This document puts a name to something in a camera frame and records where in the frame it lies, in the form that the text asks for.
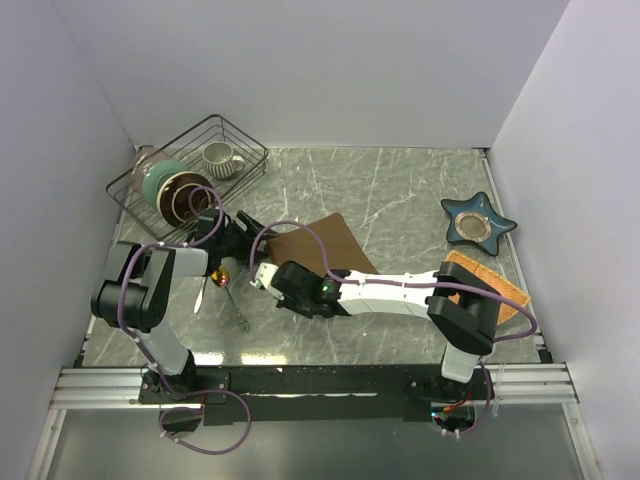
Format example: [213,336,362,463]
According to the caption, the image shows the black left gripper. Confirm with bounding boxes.
[217,210,279,268]

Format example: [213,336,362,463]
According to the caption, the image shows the brown cloth napkin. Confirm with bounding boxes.
[265,212,378,276]

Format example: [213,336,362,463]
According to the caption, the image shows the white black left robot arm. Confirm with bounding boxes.
[91,207,278,402]

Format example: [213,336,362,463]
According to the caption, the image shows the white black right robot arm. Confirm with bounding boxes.
[255,261,500,399]

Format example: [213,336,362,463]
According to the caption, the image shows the iridescent spoon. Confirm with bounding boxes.
[210,266,250,332]

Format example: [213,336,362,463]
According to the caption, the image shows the striped ceramic mug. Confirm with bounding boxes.
[202,141,246,180]

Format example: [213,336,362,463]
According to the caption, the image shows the brown ceramic bowl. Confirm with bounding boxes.
[156,171,213,227]

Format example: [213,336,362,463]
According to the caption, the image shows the silver fork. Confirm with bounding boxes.
[193,277,208,314]

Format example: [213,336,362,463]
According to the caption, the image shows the green ceramic bowl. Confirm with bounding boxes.
[142,159,188,209]

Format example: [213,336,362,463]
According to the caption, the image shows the clear glass jar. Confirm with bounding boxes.
[131,147,163,189]

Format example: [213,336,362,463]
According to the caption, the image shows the blue star-shaped dish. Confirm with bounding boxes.
[440,191,518,257]

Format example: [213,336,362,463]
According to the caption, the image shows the orange woven placemat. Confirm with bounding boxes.
[445,250,531,307]

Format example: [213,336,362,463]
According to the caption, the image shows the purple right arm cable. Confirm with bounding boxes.
[248,220,539,441]

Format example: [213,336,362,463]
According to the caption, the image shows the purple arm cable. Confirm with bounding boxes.
[248,220,539,441]
[117,185,253,455]

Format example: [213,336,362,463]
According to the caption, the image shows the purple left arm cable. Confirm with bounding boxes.
[117,185,253,455]

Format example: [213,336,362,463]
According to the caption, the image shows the black wire dish rack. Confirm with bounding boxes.
[106,114,268,243]

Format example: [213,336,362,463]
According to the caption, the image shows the aluminium frame rail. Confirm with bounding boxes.
[49,364,578,410]

